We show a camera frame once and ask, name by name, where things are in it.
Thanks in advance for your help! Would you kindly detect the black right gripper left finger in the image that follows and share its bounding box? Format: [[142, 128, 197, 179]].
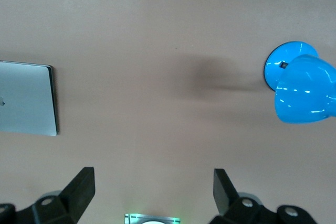
[[0, 166, 96, 224]]

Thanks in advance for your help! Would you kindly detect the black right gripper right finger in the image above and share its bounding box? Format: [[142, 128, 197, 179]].
[[209, 168, 320, 224]]

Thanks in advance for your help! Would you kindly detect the silver grey laptop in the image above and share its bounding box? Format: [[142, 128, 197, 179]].
[[0, 60, 60, 137]]

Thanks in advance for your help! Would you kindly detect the blue desk lamp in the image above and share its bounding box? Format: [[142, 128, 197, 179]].
[[263, 40, 336, 125]]

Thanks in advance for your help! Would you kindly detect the brown table cover sheet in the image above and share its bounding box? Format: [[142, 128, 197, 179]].
[[0, 0, 336, 224]]

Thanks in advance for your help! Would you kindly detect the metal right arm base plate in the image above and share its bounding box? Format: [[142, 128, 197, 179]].
[[124, 213, 182, 224]]

